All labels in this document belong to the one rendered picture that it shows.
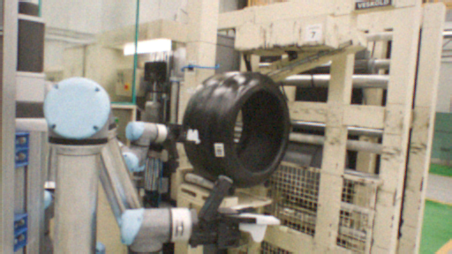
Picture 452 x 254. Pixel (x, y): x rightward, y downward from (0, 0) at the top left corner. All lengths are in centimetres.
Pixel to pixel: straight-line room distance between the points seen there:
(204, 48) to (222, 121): 58
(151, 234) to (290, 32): 136
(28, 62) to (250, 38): 129
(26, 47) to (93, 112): 43
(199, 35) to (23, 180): 123
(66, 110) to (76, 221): 23
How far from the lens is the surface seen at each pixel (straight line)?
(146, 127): 135
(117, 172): 87
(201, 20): 196
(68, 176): 74
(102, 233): 217
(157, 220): 78
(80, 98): 70
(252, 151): 204
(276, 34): 191
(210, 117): 152
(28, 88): 107
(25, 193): 110
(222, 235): 82
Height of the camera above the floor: 134
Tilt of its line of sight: 4 degrees down
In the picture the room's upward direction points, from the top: 4 degrees clockwise
